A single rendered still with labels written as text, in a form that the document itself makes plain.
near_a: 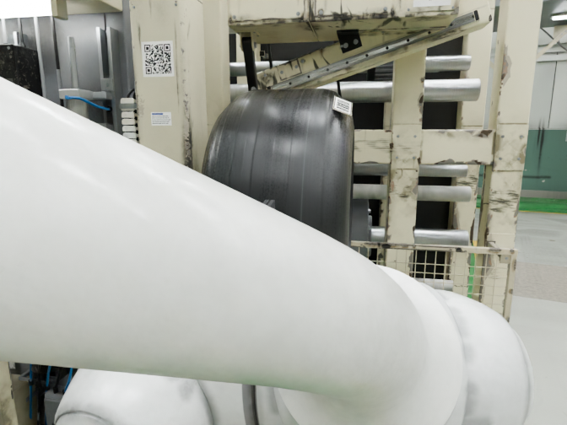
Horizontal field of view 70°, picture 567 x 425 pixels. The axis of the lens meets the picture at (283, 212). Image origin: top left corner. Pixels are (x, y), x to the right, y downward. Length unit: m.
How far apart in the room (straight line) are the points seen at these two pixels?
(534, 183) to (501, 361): 9.75
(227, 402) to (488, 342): 0.16
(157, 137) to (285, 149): 0.36
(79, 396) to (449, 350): 0.20
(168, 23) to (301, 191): 0.50
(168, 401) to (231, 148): 0.57
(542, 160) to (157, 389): 9.83
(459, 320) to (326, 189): 0.49
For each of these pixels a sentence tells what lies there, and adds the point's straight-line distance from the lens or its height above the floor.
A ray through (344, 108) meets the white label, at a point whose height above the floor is 1.40.
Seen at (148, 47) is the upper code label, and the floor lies 1.53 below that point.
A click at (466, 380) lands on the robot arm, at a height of 1.22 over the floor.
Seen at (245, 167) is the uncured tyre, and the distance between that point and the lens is 0.75.
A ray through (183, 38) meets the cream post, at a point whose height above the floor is 1.55.
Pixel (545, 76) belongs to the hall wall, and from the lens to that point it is 10.06.
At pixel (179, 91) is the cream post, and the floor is 1.44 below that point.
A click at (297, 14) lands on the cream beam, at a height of 1.66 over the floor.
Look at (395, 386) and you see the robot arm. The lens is 0.17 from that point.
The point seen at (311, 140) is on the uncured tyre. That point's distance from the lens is 0.75.
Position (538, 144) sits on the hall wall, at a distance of 9.94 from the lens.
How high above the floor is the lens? 1.35
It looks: 11 degrees down
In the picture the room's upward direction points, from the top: straight up
